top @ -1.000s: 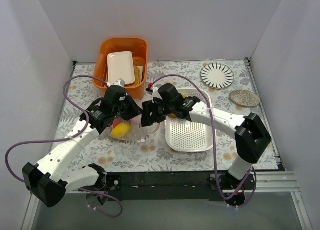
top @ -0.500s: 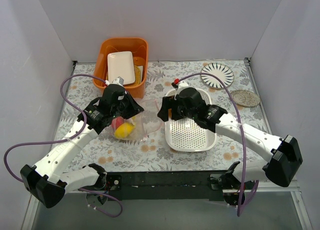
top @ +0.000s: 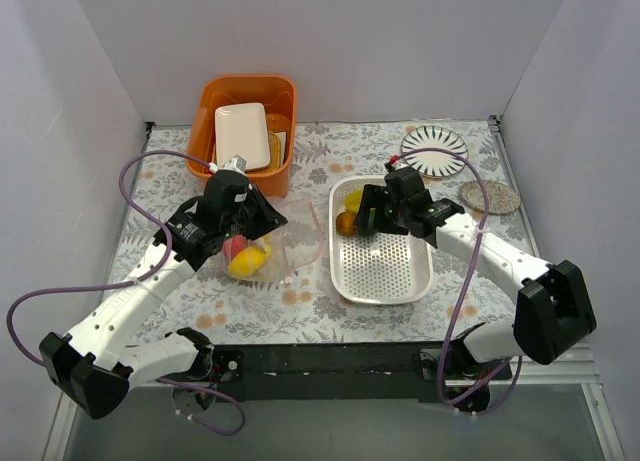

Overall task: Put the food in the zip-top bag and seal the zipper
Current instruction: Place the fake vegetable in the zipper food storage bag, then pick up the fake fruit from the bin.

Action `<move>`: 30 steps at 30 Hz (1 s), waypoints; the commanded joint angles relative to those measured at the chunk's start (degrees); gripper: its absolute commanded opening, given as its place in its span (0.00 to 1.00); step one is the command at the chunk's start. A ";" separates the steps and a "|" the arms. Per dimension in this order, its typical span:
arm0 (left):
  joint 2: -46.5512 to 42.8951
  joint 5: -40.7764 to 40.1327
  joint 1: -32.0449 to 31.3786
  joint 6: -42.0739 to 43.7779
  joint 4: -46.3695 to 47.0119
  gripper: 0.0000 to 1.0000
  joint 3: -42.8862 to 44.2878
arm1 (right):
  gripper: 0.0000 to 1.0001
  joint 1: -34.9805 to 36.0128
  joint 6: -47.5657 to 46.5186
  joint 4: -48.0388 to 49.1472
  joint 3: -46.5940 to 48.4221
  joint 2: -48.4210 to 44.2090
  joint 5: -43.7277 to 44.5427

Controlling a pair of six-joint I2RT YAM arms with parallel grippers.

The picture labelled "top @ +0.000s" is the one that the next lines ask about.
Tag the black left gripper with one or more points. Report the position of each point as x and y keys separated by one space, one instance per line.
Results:
x=261 y=213

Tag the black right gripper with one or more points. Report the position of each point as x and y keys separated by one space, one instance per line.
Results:
x=382 y=211

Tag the yellow toy banana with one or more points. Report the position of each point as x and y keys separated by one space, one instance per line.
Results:
x=267 y=251

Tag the red toy apple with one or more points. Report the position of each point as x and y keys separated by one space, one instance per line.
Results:
x=233 y=246

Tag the clear zip top bag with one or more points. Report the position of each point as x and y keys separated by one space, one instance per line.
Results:
x=297 y=244

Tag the yellow toy mango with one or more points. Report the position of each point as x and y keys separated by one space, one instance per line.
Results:
x=247 y=262

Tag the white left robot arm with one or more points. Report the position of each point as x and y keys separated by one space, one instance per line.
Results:
x=93 y=363

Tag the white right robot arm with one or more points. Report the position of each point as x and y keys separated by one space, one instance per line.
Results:
x=553 y=310

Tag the brown toy kiwi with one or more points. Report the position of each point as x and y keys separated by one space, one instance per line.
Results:
x=345 y=224

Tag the white perforated plastic basket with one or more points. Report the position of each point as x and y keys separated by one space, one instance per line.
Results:
x=384 y=269

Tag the yellow woven tray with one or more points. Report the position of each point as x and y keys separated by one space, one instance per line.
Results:
x=263 y=152

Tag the blue striped round plate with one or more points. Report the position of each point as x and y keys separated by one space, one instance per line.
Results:
x=434 y=151

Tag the white rectangular plate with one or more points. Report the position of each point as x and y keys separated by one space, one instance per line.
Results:
x=241 y=130

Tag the floral patterned table mat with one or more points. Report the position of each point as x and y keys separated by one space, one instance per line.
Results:
x=308 y=309

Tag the orange plastic bin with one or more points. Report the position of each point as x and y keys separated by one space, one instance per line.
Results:
x=279 y=97

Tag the speckled round coaster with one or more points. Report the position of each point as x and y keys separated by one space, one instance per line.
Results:
x=502 y=198

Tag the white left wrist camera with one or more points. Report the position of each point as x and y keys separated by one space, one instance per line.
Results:
x=235 y=163

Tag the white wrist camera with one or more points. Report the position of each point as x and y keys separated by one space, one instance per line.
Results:
x=395 y=163
x=235 y=163

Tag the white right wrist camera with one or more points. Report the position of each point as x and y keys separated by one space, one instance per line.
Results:
x=395 y=163

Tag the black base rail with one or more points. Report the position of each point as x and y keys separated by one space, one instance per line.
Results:
x=328 y=371

